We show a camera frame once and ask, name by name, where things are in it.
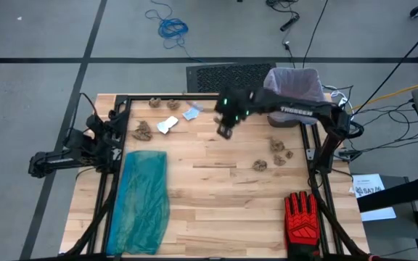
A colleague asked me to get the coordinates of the thin black hanging cable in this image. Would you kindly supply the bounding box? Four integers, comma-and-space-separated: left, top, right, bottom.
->
301, 0, 329, 70

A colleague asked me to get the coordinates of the black aluminium frame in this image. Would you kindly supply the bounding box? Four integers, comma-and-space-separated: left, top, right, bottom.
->
58, 93, 372, 261

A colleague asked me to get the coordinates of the black perforated floor grate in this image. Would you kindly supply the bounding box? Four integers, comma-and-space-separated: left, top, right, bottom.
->
186, 61, 277, 94

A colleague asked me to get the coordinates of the black cord with plug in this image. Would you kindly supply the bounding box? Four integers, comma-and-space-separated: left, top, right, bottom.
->
266, 0, 300, 33

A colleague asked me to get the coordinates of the black coiled cable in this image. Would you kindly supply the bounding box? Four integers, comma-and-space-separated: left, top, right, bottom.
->
339, 118, 365, 140

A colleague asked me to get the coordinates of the white printed sheet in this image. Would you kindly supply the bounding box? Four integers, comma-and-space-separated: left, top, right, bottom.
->
349, 173, 398, 223

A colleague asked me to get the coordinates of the teal trash bag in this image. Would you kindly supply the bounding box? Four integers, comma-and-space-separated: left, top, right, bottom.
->
106, 150, 171, 257

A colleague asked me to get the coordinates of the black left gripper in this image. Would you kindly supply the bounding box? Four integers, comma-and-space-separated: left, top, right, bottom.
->
99, 109, 130, 146

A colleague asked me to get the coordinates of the blue coiled cable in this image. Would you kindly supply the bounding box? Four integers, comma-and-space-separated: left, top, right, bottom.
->
144, 0, 205, 63

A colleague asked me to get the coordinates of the blue white wrapper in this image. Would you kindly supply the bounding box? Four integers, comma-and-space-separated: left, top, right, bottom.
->
181, 107, 200, 121

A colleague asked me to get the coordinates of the yellow cable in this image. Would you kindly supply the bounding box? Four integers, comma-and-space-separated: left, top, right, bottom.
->
350, 80, 418, 112

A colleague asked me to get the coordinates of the black cord white plug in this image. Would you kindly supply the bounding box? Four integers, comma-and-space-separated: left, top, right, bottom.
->
282, 31, 297, 70

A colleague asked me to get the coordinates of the red work glove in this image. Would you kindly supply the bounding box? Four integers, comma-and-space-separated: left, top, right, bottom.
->
283, 191, 321, 261

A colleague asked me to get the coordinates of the pink trash bag blue drawstring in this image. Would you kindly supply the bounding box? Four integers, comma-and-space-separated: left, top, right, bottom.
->
263, 67, 328, 126

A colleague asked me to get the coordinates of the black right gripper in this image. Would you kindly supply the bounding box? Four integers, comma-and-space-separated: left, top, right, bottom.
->
213, 86, 258, 141

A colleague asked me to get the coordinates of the large brown paper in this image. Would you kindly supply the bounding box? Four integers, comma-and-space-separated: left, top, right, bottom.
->
131, 120, 154, 142

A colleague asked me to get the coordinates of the white paper scrap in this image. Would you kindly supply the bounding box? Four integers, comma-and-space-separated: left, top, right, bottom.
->
156, 115, 180, 135

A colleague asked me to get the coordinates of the white power strip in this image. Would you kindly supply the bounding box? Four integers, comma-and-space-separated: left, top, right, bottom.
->
334, 94, 351, 114

